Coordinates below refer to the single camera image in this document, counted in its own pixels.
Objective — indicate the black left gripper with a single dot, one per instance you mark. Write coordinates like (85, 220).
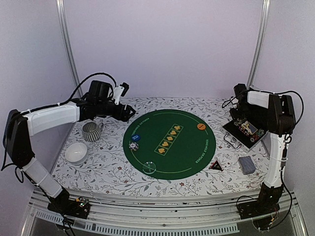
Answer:
(119, 115)

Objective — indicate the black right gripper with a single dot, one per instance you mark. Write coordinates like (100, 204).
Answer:
(236, 115)

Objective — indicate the blue small blind button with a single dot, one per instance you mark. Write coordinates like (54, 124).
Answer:
(135, 137)

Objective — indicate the stack of poker chips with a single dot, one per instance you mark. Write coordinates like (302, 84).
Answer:
(133, 146)

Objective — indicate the orange big blind button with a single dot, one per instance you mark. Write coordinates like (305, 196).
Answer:
(201, 126)

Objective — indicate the black red triangular card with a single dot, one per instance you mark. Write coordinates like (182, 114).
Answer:
(216, 166)

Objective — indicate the clear round dealer button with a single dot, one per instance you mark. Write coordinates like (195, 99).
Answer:
(149, 167)

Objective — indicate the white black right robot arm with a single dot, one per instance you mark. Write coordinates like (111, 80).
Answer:
(273, 113)

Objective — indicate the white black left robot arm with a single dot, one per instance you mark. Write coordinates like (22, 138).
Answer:
(102, 99)

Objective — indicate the aluminium poker chip case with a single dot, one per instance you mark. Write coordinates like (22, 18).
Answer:
(248, 134)

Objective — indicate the striped ceramic mug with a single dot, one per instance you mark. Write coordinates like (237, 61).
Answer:
(92, 131)

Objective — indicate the deck of playing cards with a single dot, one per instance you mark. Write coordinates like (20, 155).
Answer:
(247, 165)

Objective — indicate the round green poker mat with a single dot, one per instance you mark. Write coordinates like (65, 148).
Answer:
(170, 138)

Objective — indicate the floral patterned tablecloth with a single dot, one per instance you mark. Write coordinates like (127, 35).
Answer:
(106, 169)

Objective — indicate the white ceramic bowl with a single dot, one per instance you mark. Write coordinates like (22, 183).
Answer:
(76, 153)

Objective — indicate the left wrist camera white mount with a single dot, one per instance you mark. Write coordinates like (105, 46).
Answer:
(120, 91)

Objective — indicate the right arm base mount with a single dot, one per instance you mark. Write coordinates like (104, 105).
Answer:
(248, 207)

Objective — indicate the right aluminium frame post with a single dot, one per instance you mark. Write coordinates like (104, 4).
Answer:
(259, 43)

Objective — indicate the aluminium frame post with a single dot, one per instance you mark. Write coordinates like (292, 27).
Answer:
(259, 43)
(66, 40)

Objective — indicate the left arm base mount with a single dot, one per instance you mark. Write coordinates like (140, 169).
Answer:
(63, 205)

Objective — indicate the aluminium front rail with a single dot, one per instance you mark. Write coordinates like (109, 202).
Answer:
(119, 215)

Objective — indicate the left aluminium frame post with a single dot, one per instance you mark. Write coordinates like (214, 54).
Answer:
(66, 40)

